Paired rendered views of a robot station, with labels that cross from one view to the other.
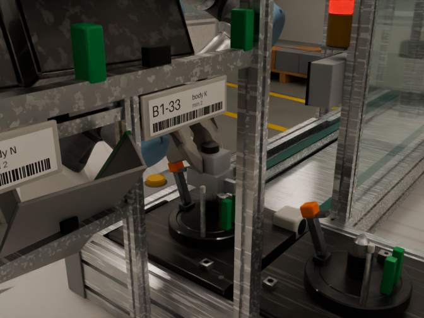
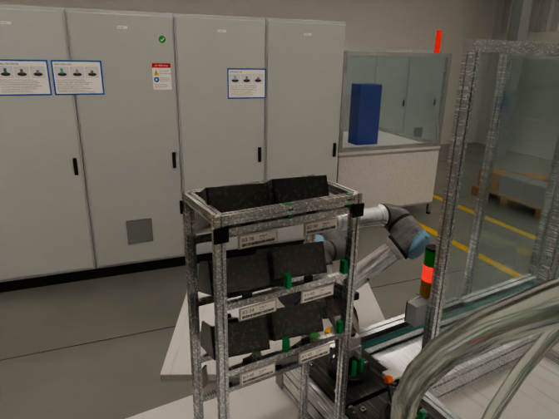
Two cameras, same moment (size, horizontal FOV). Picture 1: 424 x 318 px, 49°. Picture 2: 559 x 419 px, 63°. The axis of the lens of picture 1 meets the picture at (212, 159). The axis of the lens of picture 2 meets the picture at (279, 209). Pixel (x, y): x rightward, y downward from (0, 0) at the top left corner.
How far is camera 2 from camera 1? 0.83 m
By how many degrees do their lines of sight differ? 20
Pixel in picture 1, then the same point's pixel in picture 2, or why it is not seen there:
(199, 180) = not seen: hidden behind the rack
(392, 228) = (470, 393)
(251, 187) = (341, 375)
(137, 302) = (301, 401)
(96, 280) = (288, 383)
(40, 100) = (272, 357)
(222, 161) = (355, 342)
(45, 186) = not seen: hidden behind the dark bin
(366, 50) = (436, 303)
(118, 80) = (293, 350)
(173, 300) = (318, 405)
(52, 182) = not seen: hidden behind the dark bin
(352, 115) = (429, 331)
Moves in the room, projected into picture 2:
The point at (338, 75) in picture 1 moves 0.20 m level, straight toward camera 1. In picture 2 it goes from (421, 311) to (394, 342)
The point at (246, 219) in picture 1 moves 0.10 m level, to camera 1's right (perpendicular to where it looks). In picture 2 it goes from (338, 385) to (378, 396)
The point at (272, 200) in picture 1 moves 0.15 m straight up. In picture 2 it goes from (396, 357) to (400, 322)
